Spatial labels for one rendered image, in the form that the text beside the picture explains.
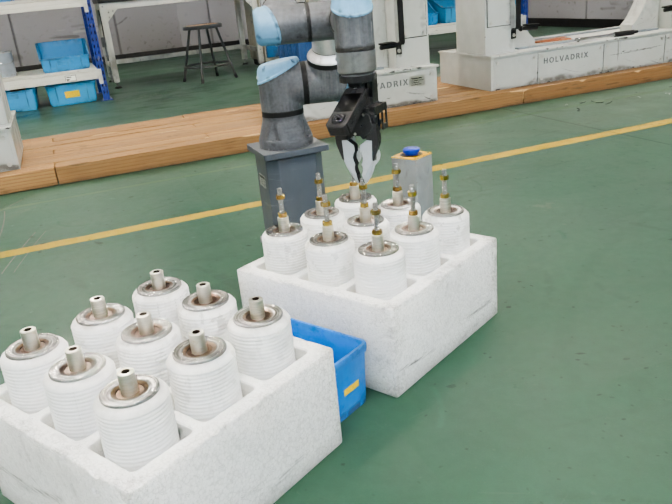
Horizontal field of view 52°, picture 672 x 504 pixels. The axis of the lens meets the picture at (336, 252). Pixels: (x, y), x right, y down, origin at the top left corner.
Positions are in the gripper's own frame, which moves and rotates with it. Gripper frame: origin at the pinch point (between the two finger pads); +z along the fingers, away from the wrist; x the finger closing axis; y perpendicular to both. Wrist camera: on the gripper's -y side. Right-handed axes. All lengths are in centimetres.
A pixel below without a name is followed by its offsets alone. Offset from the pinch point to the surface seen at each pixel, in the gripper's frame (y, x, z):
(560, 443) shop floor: -26, -44, 34
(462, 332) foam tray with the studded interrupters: 0.4, -20.0, 31.8
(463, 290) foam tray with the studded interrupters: 1.2, -20.2, 22.8
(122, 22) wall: 581, 603, -11
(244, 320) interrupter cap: -45.6, -1.2, 9.0
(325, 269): -15.5, 1.3, 13.5
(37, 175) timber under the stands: 76, 191, 29
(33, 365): -65, 22, 10
